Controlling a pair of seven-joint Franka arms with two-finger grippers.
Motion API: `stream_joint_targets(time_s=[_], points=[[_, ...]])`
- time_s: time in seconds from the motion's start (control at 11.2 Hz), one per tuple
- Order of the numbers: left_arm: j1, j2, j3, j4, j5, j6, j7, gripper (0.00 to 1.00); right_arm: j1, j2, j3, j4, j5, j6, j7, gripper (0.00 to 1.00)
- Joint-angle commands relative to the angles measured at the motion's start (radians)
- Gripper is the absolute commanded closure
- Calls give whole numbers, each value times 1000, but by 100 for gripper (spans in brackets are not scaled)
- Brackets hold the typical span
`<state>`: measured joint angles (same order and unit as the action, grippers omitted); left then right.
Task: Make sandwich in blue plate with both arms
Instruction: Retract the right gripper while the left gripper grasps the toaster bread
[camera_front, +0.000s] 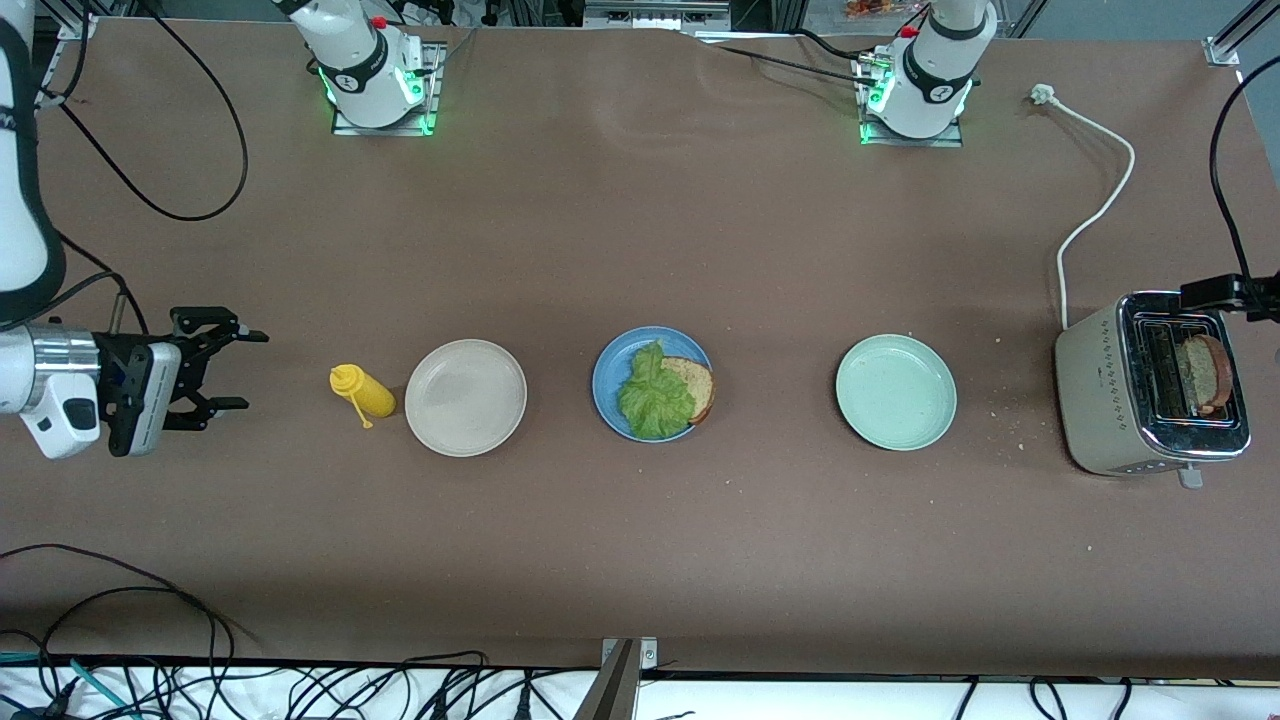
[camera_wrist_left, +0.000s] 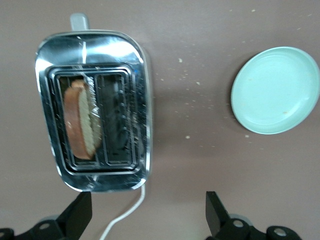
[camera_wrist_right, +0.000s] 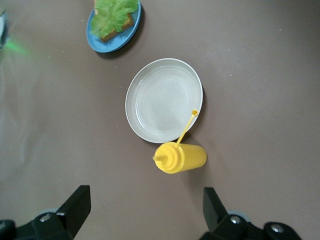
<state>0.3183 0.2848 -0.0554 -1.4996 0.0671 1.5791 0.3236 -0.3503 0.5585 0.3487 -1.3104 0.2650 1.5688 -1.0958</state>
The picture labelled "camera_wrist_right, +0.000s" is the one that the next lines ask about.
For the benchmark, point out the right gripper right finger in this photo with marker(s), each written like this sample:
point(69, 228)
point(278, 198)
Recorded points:
point(215, 215)

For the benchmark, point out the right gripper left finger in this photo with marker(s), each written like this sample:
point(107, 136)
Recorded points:
point(72, 212)

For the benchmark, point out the yellow squeeze bottle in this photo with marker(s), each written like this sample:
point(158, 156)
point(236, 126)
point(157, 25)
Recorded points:
point(185, 158)

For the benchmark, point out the brown bread slice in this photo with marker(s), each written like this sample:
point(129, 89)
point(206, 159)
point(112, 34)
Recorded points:
point(125, 25)

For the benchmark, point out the green lettuce leaf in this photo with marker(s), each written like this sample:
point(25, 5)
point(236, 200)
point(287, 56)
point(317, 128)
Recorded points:
point(112, 15)

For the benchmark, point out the beige round plate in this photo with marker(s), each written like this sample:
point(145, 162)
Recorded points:
point(160, 100)

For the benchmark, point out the blue round plate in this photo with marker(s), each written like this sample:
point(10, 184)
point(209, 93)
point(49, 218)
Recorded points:
point(120, 42)

